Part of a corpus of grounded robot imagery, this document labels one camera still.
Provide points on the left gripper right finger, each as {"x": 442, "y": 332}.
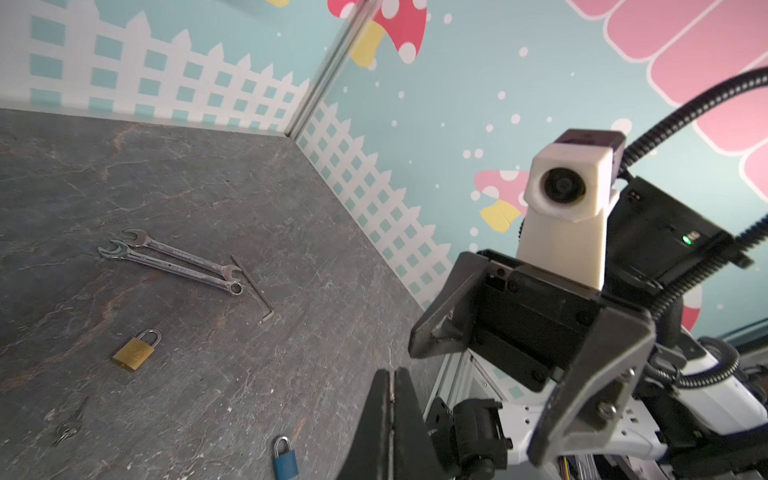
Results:
{"x": 413, "y": 454}

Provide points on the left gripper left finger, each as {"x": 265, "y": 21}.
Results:
{"x": 368, "y": 456}

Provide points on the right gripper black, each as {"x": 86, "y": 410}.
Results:
{"x": 529, "y": 323}

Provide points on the small blue padlock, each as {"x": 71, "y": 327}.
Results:
{"x": 284, "y": 459}

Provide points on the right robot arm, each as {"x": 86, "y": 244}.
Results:
{"x": 695, "y": 410}

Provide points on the hex allen key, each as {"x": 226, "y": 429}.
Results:
{"x": 269, "y": 309}

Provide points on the brass padlock key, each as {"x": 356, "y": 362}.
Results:
{"x": 72, "y": 425}

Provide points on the brass padlock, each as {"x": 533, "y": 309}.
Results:
{"x": 137, "y": 350}

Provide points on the silver combination wrench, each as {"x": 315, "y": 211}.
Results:
{"x": 141, "y": 239}
{"x": 123, "y": 252}

